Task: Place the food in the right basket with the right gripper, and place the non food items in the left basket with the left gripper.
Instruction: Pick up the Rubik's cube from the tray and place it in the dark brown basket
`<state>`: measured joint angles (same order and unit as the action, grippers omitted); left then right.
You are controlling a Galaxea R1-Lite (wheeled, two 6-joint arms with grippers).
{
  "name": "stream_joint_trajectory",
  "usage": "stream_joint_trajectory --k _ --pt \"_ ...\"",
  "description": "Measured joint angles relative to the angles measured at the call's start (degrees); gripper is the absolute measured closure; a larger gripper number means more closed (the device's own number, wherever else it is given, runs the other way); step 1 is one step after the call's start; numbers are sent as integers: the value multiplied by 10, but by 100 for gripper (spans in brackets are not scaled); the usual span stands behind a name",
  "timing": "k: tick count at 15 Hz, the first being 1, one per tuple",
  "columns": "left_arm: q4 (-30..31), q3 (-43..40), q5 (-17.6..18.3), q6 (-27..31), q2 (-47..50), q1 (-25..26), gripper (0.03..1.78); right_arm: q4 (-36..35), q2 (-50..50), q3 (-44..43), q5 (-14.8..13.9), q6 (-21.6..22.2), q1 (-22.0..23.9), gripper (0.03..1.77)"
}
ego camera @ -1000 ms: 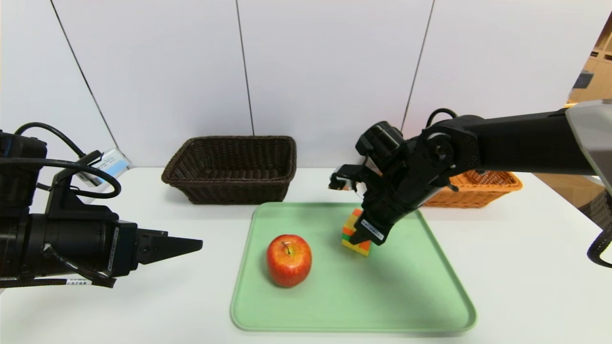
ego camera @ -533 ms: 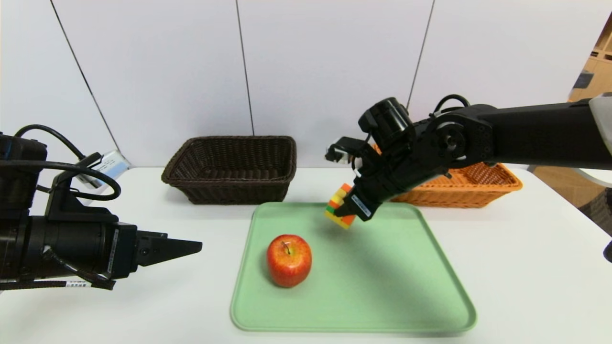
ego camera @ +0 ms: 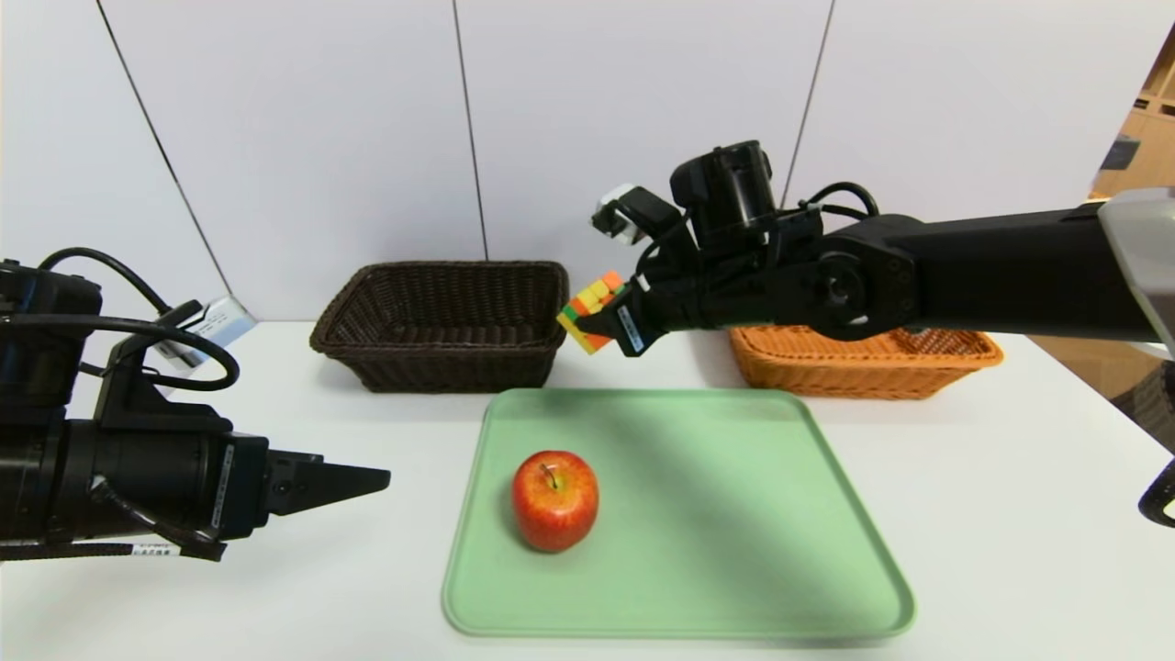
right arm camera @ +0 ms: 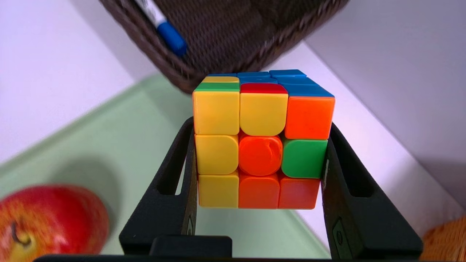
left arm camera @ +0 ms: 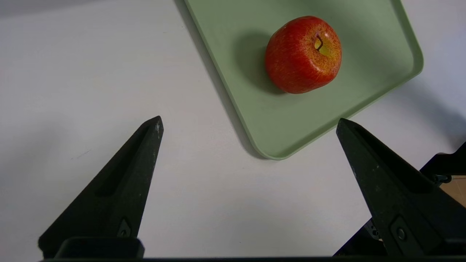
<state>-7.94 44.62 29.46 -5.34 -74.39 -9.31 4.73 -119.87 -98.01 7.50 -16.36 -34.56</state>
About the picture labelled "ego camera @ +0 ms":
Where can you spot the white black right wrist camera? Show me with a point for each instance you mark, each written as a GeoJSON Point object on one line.
{"type": "Point", "coordinates": [643, 211]}

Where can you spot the dark grey box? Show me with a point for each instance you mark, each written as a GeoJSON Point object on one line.
{"type": "Point", "coordinates": [1118, 154]}

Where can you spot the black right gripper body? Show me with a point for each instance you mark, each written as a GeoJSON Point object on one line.
{"type": "Point", "coordinates": [630, 330]}

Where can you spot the orange wicker basket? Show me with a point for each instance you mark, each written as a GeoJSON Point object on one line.
{"type": "Point", "coordinates": [826, 372]}

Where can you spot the wooden cabinet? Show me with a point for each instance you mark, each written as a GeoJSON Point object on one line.
{"type": "Point", "coordinates": [1147, 138]}

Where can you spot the black and silver right robot arm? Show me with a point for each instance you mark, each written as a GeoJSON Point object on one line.
{"type": "Point", "coordinates": [1010, 275]}

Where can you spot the colourful puzzle cube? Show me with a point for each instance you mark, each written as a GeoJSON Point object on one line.
{"type": "Point", "coordinates": [592, 298]}

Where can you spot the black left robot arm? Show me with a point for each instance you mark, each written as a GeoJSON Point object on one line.
{"type": "Point", "coordinates": [27, 487]}

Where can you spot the white side table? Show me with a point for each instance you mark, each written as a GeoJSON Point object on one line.
{"type": "Point", "coordinates": [1161, 352]}

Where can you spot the dark mesh chair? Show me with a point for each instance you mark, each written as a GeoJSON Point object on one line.
{"type": "Point", "coordinates": [1152, 408]}

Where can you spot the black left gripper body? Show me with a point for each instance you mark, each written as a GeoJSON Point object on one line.
{"type": "Point", "coordinates": [240, 484]}

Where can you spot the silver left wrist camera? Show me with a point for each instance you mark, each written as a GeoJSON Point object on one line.
{"type": "Point", "coordinates": [216, 321]}

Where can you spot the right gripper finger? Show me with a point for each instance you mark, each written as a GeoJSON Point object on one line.
{"type": "Point", "coordinates": [606, 326]}
{"type": "Point", "coordinates": [641, 285]}

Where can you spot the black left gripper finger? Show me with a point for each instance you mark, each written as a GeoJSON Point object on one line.
{"type": "Point", "coordinates": [321, 482]}

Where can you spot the black left camera bracket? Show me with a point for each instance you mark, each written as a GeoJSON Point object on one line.
{"type": "Point", "coordinates": [138, 404]}

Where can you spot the light green plastic tray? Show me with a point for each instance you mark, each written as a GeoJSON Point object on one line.
{"type": "Point", "coordinates": [661, 569]}

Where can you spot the red apple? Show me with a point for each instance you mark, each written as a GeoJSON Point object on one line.
{"type": "Point", "coordinates": [555, 505]}

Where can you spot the dark brown wicker basket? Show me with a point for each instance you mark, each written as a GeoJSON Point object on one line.
{"type": "Point", "coordinates": [441, 367]}

